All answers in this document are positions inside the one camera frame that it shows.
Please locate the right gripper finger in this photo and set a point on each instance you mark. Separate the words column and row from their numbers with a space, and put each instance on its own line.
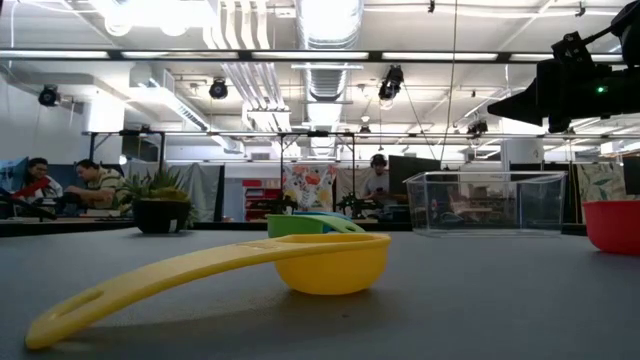
column 525, row 107

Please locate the colourful measuring spoons set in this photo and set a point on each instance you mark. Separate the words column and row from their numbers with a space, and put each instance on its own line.
column 615, row 227

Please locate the teal measuring cup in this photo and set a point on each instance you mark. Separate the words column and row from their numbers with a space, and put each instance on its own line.
column 320, row 214

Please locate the yellow measuring cup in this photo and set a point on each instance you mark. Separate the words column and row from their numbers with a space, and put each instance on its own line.
column 330, row 270

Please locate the green measuring cup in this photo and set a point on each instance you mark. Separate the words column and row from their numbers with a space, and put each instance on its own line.
column 290, row 227

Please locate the background black robot arm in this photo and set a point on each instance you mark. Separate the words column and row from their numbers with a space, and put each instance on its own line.
column 357, row 204
column 275, row 204

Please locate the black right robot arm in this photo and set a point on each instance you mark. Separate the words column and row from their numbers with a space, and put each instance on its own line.
column 631, row 20

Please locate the clear plastic basket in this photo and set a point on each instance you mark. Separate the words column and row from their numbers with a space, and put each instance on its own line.
column 540, row 205

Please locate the leaf print cloth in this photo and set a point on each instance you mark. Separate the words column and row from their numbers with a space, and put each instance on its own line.
column 600, row 182

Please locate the black monitor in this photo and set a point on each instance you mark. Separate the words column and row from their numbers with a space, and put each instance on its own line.
column 412, row 175

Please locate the person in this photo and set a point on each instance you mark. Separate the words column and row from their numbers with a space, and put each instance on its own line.
column 40, row 185
column 102, row 187
column 377, row 182

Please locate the grey-blue table mat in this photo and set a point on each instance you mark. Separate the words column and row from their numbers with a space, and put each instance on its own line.
column 450, row 300

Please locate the floral print cloth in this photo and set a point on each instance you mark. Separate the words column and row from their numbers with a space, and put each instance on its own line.
column 310, row 187

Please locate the red shelf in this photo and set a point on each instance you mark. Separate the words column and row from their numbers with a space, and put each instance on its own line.
column 260, row 197

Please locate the potted succulent plant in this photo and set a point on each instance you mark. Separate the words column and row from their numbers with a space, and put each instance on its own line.
column 160, row 212

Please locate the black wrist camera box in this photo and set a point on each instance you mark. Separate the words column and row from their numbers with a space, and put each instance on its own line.
column 575, row 50

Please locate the black hanging ceiling camera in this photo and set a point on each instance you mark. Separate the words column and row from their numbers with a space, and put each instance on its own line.
column 218, row 89
column 48, row 95
column 391, row 82

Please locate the silver ceiling air duct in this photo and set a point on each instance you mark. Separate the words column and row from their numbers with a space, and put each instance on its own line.
column 327, row 20

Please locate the black aluminium table frame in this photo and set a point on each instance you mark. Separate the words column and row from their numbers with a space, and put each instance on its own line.
column 75, row 227

